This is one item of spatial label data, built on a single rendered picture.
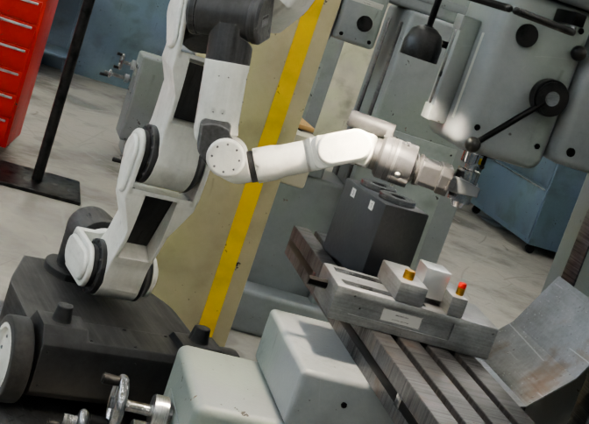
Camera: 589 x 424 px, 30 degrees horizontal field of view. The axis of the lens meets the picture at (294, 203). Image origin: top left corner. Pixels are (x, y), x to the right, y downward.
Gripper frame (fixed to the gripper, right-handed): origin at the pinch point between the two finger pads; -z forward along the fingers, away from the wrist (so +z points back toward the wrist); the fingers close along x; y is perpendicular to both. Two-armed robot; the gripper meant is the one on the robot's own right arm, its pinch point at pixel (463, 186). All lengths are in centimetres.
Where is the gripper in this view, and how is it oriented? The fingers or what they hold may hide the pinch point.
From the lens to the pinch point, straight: 223.2
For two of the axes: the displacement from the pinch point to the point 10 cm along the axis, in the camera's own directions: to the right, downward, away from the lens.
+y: -3.3, 9.2, 1.9
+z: -9.4, -3.4, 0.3
